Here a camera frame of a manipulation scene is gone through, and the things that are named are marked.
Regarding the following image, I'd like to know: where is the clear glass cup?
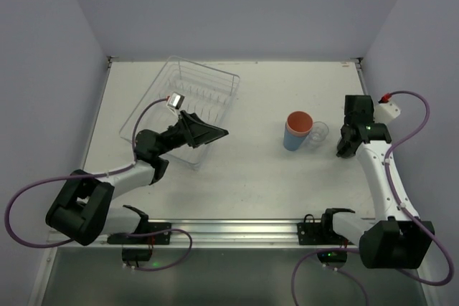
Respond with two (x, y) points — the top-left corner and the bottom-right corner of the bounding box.
(306, 121), (329, 150)

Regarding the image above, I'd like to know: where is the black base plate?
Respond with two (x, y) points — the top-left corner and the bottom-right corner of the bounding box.
(296, 214), (352, 247)
(107, 221), (171, 246)

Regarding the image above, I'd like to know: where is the blue plastic cup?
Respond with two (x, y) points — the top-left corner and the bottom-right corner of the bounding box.
(283, 123), (310, 151)

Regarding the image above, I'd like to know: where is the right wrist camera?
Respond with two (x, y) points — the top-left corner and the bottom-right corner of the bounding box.
(374, 102), (401, 123)

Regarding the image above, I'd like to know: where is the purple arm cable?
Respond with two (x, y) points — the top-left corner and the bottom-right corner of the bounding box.
(289, 89), (453, 306)
(6, 96), (194, 272)

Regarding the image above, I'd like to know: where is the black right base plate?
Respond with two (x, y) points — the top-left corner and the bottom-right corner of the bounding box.
(296, 214), (352, 247)

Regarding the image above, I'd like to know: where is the pink plastic cup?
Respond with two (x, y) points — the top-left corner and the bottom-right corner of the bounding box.
(285, 111), (313, 138)

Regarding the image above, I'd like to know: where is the aluminium mounting rail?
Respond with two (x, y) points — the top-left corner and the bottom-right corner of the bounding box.
(46, 216), (427, 249)

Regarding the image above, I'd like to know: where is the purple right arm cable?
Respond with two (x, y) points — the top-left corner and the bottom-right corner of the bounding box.
(289, 89), (453, 306)

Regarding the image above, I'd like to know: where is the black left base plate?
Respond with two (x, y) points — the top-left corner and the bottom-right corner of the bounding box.
(107, 221), (171, 246)

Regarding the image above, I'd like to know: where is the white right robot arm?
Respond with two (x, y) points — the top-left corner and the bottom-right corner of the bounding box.
(321, 95), (435, 269)

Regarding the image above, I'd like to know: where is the clear plastic dish rack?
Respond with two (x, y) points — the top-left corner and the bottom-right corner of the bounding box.
(118, 55), (241, 171)

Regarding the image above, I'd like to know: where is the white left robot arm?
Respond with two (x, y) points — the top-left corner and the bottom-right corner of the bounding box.
(45, 111), (228, 246)

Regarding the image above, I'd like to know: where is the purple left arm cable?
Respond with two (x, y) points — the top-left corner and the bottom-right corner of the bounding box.
(6, 96), (194, 272)

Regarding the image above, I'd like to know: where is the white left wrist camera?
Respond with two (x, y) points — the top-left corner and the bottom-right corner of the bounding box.
(166, 92), (185, 110)

